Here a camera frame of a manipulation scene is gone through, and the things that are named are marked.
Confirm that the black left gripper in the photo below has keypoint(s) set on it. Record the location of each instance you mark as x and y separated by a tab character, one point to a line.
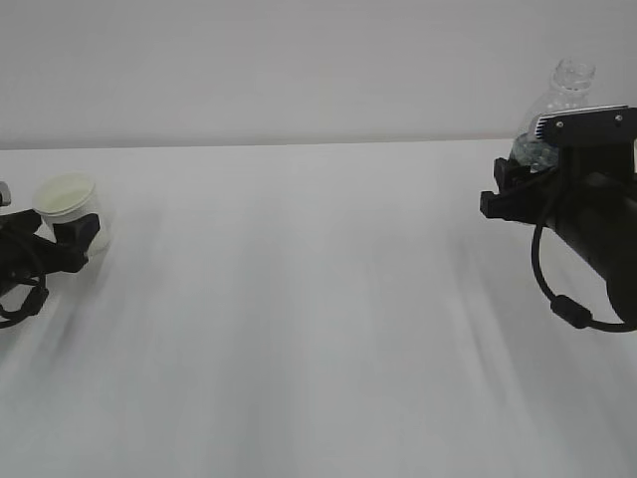
67	253

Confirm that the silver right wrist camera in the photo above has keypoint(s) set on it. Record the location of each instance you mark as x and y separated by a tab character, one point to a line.
590	126

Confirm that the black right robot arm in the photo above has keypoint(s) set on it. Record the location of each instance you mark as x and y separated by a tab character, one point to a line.
611	253

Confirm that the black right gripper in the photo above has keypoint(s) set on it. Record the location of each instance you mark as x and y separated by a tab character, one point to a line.
591	187

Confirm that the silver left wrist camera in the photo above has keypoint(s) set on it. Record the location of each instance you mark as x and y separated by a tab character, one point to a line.
5	194

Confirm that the white paper cup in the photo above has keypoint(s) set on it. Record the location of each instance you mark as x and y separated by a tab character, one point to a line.
68	197

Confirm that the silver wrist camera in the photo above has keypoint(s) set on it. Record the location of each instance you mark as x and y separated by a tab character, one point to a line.
5	194
590	126

